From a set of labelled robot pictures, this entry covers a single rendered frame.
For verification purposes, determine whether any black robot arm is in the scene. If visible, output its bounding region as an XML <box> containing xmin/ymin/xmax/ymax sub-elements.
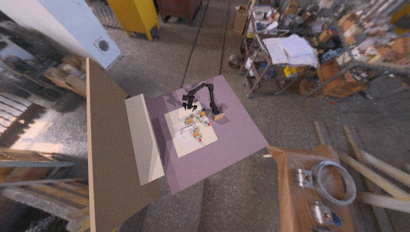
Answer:
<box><xmin>182</xmin><ymin>83</ymin><xmax>219</xmax><ymax>115</ymax></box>

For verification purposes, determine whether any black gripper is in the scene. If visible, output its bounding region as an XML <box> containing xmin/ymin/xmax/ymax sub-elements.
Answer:
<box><xmin>182</xmin><ymin>101</ymin><xmax>197</xmax><ymax>110</ymax></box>

